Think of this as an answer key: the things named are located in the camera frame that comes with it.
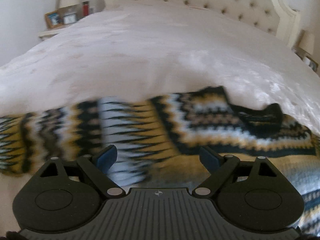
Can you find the black yellow white patterned sweater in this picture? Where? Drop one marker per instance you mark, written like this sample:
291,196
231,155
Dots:
158,140

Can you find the small silver picture frame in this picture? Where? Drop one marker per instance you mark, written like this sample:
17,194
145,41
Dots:
70,14

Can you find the right bedside picture frame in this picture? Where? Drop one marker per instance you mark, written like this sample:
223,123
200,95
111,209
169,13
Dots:
310,62

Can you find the left wooden picture frame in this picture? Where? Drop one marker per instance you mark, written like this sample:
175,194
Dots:
53,19

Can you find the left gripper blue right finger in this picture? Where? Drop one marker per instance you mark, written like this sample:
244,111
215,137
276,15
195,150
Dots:
220,168

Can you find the right bedside table lamp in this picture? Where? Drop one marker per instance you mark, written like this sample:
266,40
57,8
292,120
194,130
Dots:
306,43

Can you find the red bottle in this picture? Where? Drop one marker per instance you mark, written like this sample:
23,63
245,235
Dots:
85,8

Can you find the white satin bedspread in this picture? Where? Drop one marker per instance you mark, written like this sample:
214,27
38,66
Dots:
144,49

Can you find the left white nightstand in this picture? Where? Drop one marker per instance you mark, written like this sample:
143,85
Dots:
49,33

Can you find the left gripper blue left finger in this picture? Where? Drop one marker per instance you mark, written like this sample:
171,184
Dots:
96,168

